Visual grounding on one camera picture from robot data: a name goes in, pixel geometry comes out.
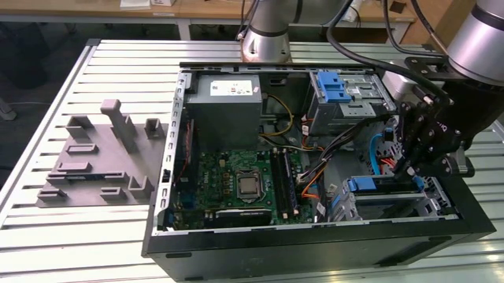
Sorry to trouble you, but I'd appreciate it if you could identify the silver CPU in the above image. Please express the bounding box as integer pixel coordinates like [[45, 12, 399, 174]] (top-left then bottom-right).
[[236, 176, 259, 195]]

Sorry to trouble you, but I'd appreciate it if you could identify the black RAM slot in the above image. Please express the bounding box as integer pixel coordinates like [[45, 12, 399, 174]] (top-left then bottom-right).
[[269, 149, 285, 218]]

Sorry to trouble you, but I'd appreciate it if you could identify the orange wire bundle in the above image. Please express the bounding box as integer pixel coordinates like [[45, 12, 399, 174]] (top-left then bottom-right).
[[300, 176, 320, 203]]

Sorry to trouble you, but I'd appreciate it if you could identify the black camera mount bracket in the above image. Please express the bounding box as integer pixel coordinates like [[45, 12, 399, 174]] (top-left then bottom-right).
[[403, 55, 451, 78]]

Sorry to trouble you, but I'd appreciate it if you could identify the black graphics card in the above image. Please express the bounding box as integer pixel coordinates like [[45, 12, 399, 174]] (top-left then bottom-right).
[[204, 208, 272, 228]]

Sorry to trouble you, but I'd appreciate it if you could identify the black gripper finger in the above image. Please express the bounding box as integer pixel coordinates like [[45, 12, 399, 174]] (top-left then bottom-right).
[[410, 141, 465, 178], [394, 99, 428, 181]]

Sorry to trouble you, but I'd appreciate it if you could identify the CPU socket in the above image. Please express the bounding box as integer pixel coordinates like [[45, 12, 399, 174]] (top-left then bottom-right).
[[231, 168, 263, 205]]

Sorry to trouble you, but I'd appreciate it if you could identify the clear plastic bag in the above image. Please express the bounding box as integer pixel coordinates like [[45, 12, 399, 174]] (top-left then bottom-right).
[[347, 0, 360, 22]]

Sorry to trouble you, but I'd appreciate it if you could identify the red orange power wire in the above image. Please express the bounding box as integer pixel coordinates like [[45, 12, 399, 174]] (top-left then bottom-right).
[[376, 147, 399, 173]]

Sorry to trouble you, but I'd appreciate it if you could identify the grey power supply unit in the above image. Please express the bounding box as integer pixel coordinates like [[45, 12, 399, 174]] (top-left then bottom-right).
[[184, 73, 263, 151]]

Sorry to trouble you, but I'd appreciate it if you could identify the grey metal stand foot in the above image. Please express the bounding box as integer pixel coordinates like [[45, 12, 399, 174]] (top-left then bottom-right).
[[0, 96, 17, 121]]

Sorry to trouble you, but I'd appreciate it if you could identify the black sleeved wire bundle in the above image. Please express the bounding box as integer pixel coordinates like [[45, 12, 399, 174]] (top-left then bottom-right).
[[316, 115, 390, 166]]

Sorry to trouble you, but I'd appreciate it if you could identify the wooden workbench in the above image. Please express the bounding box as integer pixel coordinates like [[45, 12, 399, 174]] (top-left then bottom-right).
[[0, 0, 418, 41]]

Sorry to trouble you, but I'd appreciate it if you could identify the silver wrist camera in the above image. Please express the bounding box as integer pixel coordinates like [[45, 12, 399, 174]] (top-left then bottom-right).
[[383, 72, 424, 101]]

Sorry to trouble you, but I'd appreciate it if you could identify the red black twisted fan wire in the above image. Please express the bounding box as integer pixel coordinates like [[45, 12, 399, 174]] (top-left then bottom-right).
[[174, 119, 196, 182]]

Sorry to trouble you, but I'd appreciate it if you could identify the grey white wire bundle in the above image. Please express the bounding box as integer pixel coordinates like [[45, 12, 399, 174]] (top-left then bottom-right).
[[259, 134, 315, 152]]

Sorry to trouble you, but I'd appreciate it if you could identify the blue plastic drive latch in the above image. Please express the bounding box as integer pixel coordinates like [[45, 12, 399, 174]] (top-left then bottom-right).
[[316, 72, 352, 104]]

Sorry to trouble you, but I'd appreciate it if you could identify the blue data wire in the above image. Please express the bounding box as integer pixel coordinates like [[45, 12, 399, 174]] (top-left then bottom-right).
[[368, 126, 394, 177]]

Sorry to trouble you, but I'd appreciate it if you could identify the grey parts rack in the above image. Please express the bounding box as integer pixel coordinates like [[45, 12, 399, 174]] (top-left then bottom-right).
[[34, 98, 169, 209]]

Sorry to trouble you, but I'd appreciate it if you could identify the green motherboard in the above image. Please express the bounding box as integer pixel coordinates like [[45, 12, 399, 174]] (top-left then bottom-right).
[[174, 149, 318, 229]]

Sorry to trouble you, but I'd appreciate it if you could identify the hard disk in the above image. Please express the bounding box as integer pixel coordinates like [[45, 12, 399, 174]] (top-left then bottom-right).
[[334, 175, 426, 207]]

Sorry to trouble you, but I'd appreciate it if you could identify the silver optical drive cage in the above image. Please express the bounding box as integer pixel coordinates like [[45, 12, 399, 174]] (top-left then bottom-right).
[[305, 70, 396, 136]]

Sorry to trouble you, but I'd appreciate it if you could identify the red wire with white label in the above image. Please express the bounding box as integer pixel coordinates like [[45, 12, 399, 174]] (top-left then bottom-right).
[[299, 117, 318, 150]]

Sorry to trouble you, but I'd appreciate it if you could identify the yellow wire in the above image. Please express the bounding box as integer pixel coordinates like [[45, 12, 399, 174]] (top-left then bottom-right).
[[259, 93, 295, 138]]

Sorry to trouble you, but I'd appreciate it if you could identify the brown wooden partition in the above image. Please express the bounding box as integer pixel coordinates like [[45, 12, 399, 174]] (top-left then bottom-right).
[[400, 0, 477, 55]]

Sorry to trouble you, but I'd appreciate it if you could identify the black open PC case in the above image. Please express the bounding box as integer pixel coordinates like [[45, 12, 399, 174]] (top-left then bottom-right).
[[140, 61, 497, 282]]

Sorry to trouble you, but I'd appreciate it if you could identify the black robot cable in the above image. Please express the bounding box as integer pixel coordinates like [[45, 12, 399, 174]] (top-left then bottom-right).
[[324, 0, 451, 103], [382, 0, 449, 57]]

